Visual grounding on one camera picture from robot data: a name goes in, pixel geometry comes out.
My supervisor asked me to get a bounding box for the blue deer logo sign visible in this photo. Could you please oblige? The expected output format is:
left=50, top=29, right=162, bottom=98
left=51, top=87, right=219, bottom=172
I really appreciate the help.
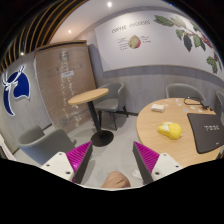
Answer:
left=1, top=65, right=30, bottom=116

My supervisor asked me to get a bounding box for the coffee mural wall poster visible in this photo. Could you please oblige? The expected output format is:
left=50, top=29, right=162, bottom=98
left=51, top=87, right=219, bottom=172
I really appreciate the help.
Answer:
left=95, top=10, right=224, bottom=80

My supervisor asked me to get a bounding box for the grey armchair near left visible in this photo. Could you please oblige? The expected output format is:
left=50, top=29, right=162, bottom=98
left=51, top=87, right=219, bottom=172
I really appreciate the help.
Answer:
left=17, top=125, right=76, bottom=165

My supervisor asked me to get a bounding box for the white tissue pack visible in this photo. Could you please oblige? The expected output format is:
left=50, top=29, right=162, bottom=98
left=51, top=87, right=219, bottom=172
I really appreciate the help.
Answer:
left=151, top=104, right=165, bottom=112

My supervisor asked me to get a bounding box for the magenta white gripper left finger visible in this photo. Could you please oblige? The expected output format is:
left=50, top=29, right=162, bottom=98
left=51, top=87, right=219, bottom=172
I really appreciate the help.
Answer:
left=42, top=141, right=93, bottom=184

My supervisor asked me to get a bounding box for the grey armchair behind bistro table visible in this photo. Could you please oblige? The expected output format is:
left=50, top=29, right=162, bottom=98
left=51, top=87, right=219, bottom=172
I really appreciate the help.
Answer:
left=94, top=82, right=127, bottom=122

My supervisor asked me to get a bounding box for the grey armchair behind round table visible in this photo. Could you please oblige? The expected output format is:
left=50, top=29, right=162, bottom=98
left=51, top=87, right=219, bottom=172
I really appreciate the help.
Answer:
left=165, top=83, right=205, bottom=101

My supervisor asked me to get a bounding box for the black cable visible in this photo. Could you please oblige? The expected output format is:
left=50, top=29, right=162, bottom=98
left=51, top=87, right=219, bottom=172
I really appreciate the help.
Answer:
left=183, top=96, right=214, bottom=112

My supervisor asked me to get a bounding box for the yellow computer mouse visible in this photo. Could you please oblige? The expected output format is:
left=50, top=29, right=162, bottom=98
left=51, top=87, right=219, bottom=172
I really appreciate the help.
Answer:
left=158, top=122, right=182, bottom=140

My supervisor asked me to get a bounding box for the black mouse pad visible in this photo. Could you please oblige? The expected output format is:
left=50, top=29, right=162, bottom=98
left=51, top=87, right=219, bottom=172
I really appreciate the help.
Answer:
left=187, top=113, right=224, bottom=154

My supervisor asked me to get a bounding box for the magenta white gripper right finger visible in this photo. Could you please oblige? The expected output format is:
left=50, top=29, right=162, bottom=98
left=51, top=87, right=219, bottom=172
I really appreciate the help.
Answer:
left=133, top=142, right=182, bottom=185

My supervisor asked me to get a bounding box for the round wooden table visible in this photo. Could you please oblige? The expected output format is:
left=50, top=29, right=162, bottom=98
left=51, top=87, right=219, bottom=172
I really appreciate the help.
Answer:
left=136, top=98, right=221, bottom=167

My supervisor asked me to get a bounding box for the small round bistro table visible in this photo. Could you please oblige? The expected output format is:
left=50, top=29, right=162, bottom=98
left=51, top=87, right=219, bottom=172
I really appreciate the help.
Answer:
left=68, top=88, right=114, bottom=147

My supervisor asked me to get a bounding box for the wrapped wooden cabinet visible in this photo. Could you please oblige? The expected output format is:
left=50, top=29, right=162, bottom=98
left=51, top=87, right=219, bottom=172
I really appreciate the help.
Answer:
left=35, top=40, right=96, bottom=133

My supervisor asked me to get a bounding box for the person's knee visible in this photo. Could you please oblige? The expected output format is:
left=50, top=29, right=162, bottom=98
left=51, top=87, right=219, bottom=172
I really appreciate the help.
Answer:
left=102, top=171, right=131, bottom=188

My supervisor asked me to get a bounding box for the grey armchair far right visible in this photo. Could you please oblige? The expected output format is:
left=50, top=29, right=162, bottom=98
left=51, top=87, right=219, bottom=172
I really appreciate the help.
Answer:
left=214, top=91, right=224, bottom=125

